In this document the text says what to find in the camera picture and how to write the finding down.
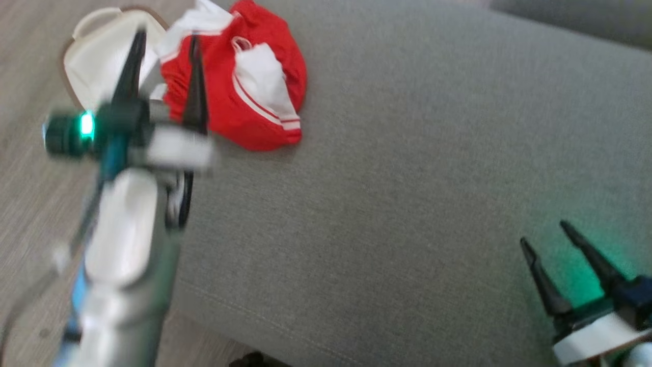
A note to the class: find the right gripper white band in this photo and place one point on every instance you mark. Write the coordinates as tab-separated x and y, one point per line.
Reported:
596	336

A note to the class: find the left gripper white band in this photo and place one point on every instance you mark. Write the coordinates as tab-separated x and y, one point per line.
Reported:
173	148

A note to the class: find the red white basketball jersey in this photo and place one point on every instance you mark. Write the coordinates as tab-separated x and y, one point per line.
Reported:
219	102

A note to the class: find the white laundry basket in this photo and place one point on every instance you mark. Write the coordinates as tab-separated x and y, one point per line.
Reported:
97	56

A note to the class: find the grey fabric sofa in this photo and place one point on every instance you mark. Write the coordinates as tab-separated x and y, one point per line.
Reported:
407	178

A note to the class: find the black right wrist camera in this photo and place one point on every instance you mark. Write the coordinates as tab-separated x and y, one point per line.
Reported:
636	298

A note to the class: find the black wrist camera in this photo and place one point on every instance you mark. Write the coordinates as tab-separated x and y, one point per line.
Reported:
63	135
636	298

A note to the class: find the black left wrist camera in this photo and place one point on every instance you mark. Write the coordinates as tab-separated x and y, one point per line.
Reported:
63	135

